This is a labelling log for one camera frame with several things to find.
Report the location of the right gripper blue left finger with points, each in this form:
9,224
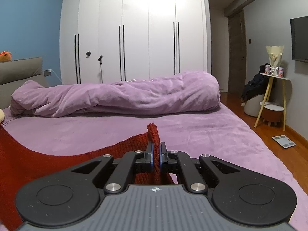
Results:
149,153

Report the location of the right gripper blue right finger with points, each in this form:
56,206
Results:
163,157

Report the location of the rust red knit cardigan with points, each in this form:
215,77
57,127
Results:
20,165

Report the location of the black clothes pile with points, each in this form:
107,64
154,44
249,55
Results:
257,86

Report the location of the purple bed sheet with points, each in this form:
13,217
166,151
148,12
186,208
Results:
220,133

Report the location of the purple rolled duvet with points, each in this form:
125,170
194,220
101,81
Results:
196,91

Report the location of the white round stool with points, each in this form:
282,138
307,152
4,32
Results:
252,106

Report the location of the microphone stand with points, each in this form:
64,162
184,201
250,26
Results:
100,65

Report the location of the brown white footstool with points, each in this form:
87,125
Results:
272,113

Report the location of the white bathroom scale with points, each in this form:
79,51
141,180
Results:
284,141

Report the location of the white wardrobe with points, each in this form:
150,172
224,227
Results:
139,39

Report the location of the white yellow-legged side table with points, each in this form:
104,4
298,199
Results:
268,96

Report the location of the pink white cup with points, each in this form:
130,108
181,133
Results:
280,72

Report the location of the dark wooden door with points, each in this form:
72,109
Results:
237,53

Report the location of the cream wrapped flower bouquet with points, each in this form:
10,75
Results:
275,57

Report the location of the grey upholstered headboard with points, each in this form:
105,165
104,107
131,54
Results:
15,73

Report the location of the orange plush toy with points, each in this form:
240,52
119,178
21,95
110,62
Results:
5,56

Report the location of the wall socket with charger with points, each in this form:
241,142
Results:
50,72

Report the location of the wall mounted black television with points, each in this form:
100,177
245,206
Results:
299,38

